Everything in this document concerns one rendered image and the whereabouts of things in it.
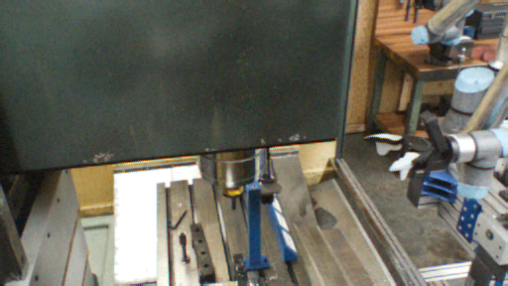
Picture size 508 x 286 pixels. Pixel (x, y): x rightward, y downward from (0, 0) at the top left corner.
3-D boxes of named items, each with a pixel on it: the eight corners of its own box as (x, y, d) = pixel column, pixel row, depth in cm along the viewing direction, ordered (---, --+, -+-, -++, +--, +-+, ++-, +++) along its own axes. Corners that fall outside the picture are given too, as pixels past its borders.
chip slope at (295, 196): (296, 192, 244) (298, 149, 230) (342, 297, 185) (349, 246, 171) (121, 212, 236) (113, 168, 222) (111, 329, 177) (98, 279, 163)
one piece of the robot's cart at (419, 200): (484, 185, 206) (490, 167, 201) (500, 199, 197) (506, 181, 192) (405, 195, 202) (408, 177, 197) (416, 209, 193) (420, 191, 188)
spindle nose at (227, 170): (198, 153, 117) (194, 109, 111) (262, 149, 118) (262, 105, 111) (197, 191, 104) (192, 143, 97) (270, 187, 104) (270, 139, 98)
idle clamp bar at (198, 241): (203, 234, 177) (202, 221, 173) (216, 286, 155) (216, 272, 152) (189, 237, 176) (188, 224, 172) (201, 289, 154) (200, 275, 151)
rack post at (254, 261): (267, 256, 166) (267, 188, 150) (270, 267, 161) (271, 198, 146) (239, 260, 165) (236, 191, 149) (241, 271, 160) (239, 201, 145)
